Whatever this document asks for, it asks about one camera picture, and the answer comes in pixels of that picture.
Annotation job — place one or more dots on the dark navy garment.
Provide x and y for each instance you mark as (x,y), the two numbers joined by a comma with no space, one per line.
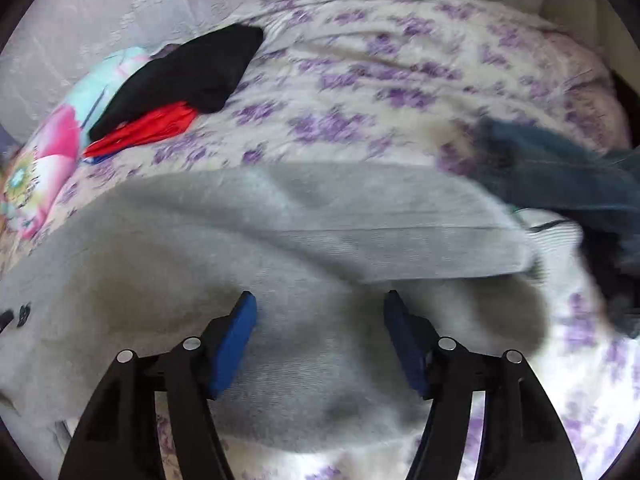
(616,273)

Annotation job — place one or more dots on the white pillow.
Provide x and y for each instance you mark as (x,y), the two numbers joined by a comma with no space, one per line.
(57,42)

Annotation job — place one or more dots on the blue folded garment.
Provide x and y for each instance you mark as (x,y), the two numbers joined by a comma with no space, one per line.
(95,160)

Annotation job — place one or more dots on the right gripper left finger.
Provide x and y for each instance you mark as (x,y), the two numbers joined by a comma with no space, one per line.
(116,437)

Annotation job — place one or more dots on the black folded garment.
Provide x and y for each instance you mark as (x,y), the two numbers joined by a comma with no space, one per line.
(202,73)

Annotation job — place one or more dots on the grey sweatpants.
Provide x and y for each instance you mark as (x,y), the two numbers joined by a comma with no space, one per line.
(319,245)

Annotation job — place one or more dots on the red folded garment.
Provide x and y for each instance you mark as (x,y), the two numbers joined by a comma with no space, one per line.
(163,123)

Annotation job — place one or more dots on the blue denim jeans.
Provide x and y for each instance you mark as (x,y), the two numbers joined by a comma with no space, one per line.
(533,167)

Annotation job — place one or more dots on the colourful folded quilt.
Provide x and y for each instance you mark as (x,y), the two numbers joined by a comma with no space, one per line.
(54,151)

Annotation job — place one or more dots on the purple floral bedspread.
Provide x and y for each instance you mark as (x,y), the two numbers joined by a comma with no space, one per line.
(403,83)

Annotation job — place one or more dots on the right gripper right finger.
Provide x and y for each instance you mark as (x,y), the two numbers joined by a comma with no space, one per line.
(522,438)

